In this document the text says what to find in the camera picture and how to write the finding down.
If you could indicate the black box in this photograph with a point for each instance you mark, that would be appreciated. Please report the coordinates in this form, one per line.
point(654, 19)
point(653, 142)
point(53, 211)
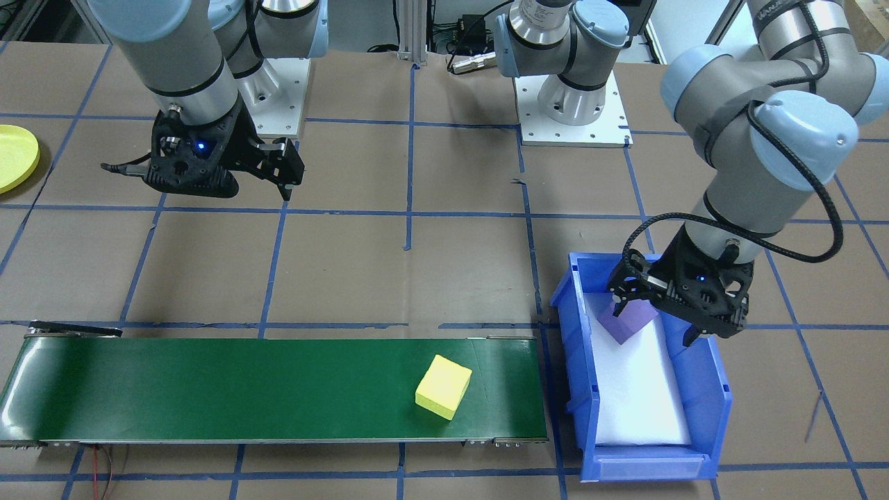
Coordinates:
point(632, 10)

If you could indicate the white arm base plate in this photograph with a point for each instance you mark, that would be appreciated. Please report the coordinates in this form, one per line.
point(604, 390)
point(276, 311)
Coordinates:
point(611, 132)
point(292, 111)

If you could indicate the purple foam block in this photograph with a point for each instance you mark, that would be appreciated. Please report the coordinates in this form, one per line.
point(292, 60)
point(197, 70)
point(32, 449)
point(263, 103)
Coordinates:
point(628, 326)

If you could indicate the yellow foam block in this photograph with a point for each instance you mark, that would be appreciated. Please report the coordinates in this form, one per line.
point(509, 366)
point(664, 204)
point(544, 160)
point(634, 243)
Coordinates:
point(444, 385)

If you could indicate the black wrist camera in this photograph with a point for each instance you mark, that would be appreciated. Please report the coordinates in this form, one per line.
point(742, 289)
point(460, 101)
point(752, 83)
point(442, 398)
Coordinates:
point(187, 170)
point(708, 302)

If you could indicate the yellow plate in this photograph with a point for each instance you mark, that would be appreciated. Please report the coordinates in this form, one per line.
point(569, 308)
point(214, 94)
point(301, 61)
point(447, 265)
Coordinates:
point(14, 160)

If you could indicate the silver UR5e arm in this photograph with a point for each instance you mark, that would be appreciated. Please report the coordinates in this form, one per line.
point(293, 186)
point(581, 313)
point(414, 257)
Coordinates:
point(799, 139)
point(180, 62)

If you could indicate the blue plastic storage bin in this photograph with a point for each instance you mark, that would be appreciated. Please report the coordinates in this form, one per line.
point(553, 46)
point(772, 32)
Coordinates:
point(646, 465)

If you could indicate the green conveyor belt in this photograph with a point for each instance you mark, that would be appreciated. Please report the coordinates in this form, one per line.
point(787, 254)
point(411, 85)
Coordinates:
point(243, 389)

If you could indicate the white foam pad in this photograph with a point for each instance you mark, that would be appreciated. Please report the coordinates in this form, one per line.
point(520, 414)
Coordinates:
point(639, 389)

